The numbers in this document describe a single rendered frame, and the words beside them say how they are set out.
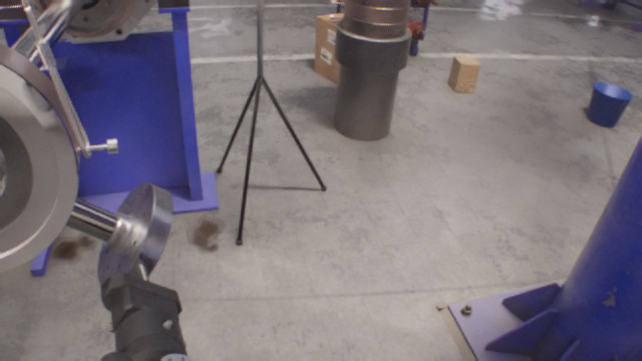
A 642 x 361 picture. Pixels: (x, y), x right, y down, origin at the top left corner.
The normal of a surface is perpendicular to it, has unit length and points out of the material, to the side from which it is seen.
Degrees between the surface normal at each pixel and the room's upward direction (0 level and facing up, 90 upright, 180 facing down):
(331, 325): 0
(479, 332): 0
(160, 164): 90
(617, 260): 90
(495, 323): 0
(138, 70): 90
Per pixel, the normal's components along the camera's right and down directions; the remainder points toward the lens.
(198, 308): 0.07, -0.81
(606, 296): -0.84, 0.27
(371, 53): -0.18, 0.56
